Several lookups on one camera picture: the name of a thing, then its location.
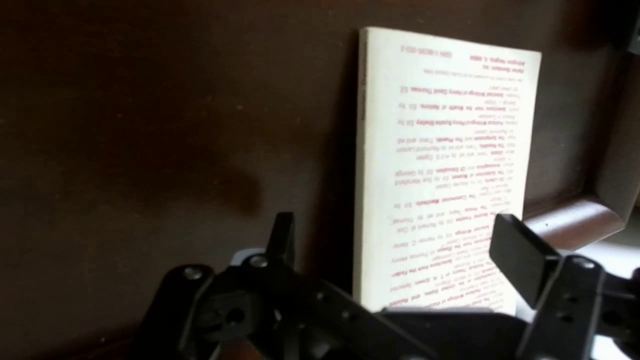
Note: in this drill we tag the dark wooden side table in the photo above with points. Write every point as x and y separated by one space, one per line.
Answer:
140 135

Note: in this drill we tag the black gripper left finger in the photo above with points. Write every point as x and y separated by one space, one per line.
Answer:
280 243

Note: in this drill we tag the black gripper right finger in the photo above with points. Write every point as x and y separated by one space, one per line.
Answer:
523 257

